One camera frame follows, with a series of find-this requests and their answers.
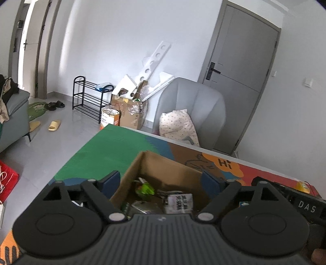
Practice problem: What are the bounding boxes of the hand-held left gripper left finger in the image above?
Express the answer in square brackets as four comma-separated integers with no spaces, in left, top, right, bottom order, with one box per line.
[41,170,128,223]

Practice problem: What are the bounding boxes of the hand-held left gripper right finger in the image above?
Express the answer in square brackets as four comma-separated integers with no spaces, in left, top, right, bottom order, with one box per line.
[196,170,291,223]

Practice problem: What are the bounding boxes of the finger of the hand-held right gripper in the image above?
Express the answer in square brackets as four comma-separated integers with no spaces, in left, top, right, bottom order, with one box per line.
[251,176,316,202]

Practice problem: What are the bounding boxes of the small bright green snack packet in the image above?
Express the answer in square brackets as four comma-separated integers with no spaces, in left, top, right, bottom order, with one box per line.
[134,178,156,198]

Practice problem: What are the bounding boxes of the green cow-print bread packet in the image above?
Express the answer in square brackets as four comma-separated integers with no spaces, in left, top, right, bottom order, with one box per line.
[121,200,163,216]

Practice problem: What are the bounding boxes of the white and grey snack packet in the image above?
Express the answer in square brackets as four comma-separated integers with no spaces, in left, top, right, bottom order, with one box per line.
[156,190,194,214]

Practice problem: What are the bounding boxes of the brown cardboard box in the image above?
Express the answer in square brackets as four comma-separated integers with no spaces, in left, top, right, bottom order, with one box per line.
[109,151,226,215]

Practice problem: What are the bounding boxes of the person's right hand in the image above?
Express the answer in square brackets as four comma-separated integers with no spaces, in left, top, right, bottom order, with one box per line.
[312,248,326,265]

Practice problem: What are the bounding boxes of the paper bucket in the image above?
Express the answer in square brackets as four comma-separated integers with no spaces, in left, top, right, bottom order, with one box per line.
[100,108,121,126]

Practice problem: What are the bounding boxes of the white dotted pillow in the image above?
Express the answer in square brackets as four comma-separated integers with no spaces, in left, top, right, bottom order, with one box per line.
[159,109,200,147]

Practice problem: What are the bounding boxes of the cardboard box with clutter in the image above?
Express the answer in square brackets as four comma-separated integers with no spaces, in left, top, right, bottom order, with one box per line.
[110,80,148,130]

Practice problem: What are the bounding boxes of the grey armchair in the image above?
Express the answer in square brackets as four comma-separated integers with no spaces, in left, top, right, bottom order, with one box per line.
[153,77,227,153]

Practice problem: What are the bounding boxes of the black metal shoe rack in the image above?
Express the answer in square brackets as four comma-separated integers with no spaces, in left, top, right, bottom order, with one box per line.
[73,76,114,124]

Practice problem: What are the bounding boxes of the blue item on shoe rack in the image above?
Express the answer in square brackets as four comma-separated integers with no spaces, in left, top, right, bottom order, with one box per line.
[95,83,113,93]

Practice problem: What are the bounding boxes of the black sandals pair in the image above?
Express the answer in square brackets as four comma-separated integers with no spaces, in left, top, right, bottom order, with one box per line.
[44,100,65,111]

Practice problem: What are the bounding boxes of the white foam piece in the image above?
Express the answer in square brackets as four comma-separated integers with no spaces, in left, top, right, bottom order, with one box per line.
[150,72,175,98]
[113,75,138,98]

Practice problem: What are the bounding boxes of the red paper bag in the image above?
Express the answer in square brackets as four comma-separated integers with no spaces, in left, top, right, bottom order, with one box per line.
[0,160,19,204]

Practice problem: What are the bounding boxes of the green floor mat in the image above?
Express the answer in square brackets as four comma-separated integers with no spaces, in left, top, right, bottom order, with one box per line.
[27,101,53,122]

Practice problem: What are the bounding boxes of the grey door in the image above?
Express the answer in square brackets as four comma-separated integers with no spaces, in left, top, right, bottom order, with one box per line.
[197,0,282,156]

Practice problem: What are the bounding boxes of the grey sofa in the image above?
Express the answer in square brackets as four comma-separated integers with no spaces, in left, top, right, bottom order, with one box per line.
[0,90,32,153]

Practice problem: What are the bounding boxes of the white foam board with holes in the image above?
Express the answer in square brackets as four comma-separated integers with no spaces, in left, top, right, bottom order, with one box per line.
[132,42,171,87]

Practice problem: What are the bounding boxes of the clothes on sofa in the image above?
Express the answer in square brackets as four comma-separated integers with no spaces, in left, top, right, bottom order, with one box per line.
[0,74,20,124]

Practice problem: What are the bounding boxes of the black door handle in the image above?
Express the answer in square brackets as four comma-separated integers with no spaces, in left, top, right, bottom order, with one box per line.
[206,62,221,81]

